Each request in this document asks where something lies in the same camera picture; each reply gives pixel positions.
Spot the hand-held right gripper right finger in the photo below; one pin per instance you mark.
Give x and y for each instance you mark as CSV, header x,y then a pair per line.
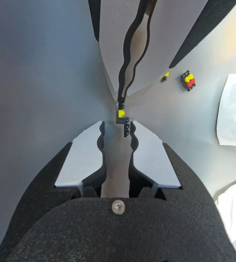
x,y
155,161

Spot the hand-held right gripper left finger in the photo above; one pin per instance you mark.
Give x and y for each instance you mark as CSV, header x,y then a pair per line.
x,y
81,161

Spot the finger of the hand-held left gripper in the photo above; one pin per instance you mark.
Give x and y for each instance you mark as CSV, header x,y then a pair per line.
x,y
114,41
171,37

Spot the small yellow red lego piece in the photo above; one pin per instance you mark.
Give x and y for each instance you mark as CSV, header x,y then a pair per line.
x,y
165,76

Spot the black red yellow brick plate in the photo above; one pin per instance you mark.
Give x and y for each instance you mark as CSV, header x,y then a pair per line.
x,y
188,82

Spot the black lego bracket yellow stud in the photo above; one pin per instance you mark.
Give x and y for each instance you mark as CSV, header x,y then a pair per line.
x,y
123,116

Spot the torn printed white paper bag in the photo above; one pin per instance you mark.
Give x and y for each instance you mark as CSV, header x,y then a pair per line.
x,y
234,108

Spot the large plain white paper bag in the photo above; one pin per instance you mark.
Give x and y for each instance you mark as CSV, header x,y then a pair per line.
x,y
232,213

